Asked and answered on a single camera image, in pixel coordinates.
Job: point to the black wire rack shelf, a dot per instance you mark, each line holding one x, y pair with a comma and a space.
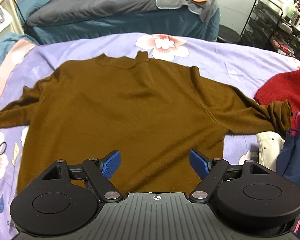
266, 29

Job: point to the black round stool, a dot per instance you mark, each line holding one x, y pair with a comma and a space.
228, 35

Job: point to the white polka dot garment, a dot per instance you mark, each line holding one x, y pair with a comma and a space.
270, 144

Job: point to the teal blue duvet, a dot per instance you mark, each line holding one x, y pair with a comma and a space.
9, 40

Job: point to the navy blue garment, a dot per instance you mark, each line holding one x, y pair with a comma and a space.
288, 161

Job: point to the grey towel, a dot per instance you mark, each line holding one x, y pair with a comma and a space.
204, 10

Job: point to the dark grey blanket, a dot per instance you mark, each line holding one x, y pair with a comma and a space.
57, 11

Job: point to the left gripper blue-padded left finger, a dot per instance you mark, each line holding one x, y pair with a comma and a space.
99, 172

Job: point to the brown knit sweater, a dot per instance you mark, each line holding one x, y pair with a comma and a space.
153, 111

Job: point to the red knit garment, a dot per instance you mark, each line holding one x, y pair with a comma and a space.
283, 86

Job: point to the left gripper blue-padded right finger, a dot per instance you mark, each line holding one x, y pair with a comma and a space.
211, 173

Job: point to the purple floral bed sheet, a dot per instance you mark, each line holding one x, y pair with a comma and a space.
244, 67

